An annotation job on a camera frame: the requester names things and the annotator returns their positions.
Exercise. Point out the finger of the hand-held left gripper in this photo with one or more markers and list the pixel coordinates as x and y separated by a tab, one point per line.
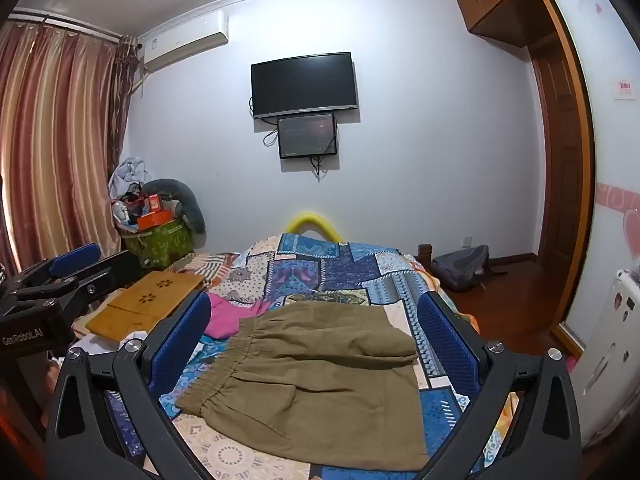
75	257
110	275

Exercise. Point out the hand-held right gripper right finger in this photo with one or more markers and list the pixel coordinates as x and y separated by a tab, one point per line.
445	341

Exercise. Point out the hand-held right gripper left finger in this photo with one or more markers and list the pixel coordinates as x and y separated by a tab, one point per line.
185	341

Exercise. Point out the olive green pants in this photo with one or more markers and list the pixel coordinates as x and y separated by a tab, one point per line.
310	390

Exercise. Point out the wooden lap desk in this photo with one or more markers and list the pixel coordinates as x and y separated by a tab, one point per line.
145	296

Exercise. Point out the pink cloth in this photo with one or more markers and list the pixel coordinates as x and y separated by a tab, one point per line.
225	317

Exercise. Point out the green storage box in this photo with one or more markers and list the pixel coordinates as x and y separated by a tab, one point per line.
160	245

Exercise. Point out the orange box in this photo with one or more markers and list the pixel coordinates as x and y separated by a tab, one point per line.
155	220

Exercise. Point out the grey backpack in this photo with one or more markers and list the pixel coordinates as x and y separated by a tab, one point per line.
460	267

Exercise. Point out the wooden bedpost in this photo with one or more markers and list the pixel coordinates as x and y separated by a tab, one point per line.
425	251

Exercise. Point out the pile of pale clothes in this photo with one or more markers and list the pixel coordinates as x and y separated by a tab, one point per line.
127	175

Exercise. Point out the grey plush pillow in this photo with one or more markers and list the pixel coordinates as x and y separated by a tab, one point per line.
187	205

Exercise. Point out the striped red curtain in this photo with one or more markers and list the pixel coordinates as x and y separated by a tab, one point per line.
55	150

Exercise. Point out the blue patchwork blanket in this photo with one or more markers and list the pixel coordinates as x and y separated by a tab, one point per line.
320	270

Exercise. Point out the yellow foam hoop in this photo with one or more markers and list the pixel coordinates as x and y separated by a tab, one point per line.
312	219

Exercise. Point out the brown wooden door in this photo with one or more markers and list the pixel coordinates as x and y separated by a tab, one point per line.
560	170

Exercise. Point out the white air conditioner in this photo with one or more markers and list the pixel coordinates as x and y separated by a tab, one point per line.
185	40

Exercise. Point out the frosted sliding door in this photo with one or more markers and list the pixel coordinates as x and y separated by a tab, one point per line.
615	160

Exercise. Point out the wooden overhead cabinet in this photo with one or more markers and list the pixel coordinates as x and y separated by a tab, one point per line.
495	0

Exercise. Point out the small black wall monitor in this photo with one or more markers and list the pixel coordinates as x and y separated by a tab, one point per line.
306	136

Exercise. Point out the black wall television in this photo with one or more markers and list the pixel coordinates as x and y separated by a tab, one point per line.
304	85

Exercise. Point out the wall switch with red sticker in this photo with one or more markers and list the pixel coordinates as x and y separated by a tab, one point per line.
624	89

